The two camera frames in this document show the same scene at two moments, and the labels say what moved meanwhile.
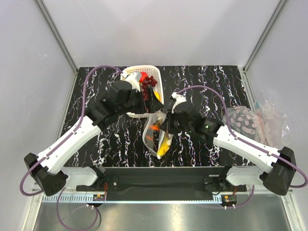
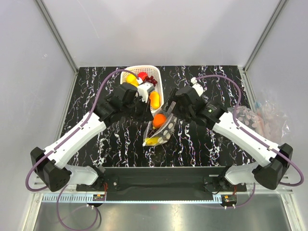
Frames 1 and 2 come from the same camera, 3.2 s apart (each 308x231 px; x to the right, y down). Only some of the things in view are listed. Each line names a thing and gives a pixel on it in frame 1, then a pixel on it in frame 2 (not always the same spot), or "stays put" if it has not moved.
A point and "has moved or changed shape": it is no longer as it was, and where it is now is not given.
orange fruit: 151,128 -> 159,120
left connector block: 98,198 stays put
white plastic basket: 155,71 stays put
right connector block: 230,198 stays put
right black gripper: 167,125 -> 175,109
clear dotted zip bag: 156,140 has moved or changed shape
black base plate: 162,184 stays put
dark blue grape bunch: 156,140 -> 151,132
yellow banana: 164,146 -> 151,140
